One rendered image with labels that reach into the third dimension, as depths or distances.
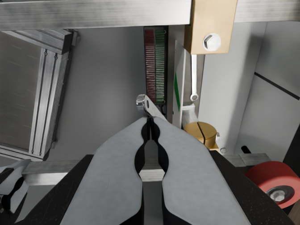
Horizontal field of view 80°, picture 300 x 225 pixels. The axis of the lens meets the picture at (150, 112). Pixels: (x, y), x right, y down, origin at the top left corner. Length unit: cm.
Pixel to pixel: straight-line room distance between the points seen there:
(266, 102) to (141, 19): 37
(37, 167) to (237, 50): 50
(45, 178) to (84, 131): 104
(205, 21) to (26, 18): 21
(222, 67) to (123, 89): 78
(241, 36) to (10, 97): 108
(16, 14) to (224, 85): 46
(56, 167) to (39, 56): 73
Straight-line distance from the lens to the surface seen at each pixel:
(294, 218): 48
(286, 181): 34
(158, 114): 16
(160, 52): 39
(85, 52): 116
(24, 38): 101
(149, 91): 41
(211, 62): 50
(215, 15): 25
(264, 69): 53
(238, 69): 53
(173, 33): 39
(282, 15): 30
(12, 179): 39
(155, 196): 185
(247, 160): 37
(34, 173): 38
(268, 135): 52
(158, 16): 25
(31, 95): 113
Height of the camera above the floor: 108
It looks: 61 degrees down
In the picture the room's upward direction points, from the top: 178 degrees clockwise
